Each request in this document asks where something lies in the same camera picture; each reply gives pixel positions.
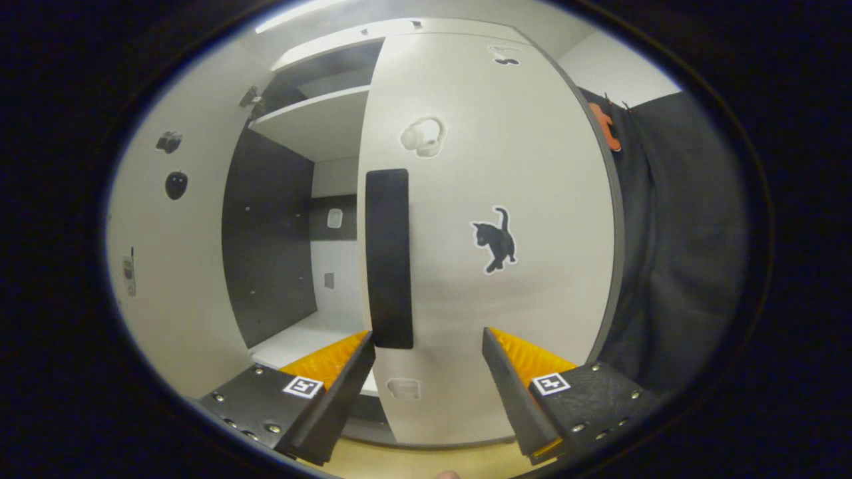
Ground black door handle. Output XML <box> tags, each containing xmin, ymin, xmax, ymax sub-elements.
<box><xmin>364</xmin><ymin>168</ymin><xmax>415</xmax><ymax>351</ymax></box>

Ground white and grey cabinet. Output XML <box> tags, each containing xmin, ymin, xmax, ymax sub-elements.
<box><xmin>220</xmin><ymin>17</ymin><xmax>533</xmax><ymax>445</ymax></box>

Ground white cabinet door headphone sticker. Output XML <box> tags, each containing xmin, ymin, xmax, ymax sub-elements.
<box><xmin>356</xmin><ymin>32</ymin><xmax>626</xmax><ymax>448</ymax></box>

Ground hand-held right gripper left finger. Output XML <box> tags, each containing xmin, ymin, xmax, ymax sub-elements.
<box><xmin>196</xmin><ymin>329</ymin><xmax>377</xmax><ymax>466</ymax></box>

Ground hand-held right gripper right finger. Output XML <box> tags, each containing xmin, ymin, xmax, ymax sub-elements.
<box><xmin>481</xmin><ymin>326</ymin><xmax>663</xmax><ymax>466</ymax></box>

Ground black backdrop cloth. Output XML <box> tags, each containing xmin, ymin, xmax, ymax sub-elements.
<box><xmin>576</xmin><ymin>86</ymin><xmax>749</xmax><ymax>397</ymax></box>

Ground white cabinet door camera sticker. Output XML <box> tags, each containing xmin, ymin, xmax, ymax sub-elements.
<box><xmin>105</xmin><ymin>40</ymin><xmax>280</xmax><ymax>400</ymax></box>

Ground white cabinet shelf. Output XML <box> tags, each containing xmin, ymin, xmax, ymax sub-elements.
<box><xmin>250</xmin><ymin>85</ymin><xmax>371</xmax><ymax>164</ymax></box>

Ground white cabinet drawer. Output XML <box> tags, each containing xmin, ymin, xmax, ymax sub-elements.
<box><xmin>270</xmin><ymin>19</ymin><xmax>527</xmax><ymax>73</ymax></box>

